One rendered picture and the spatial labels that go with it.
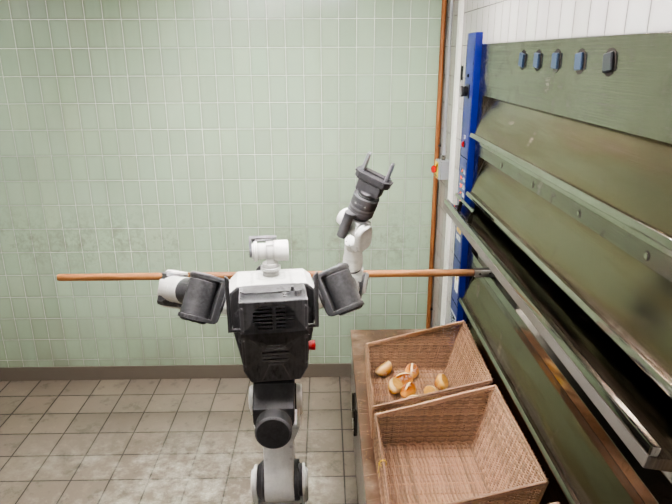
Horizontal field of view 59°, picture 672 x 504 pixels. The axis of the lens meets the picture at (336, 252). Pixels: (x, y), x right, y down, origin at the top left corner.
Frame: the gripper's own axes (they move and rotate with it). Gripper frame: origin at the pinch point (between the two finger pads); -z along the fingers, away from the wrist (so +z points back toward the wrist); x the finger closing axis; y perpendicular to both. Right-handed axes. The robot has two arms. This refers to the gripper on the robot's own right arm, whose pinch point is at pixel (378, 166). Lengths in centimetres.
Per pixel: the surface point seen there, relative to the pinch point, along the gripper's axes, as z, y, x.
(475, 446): 92, 10, -75
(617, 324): -9, -41, -74
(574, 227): -11, -3, -60
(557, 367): 26, -14, -76
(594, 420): 20, -38, -85
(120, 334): 217, 69, 135
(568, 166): -25, -1, -50
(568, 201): -17, -2, -55
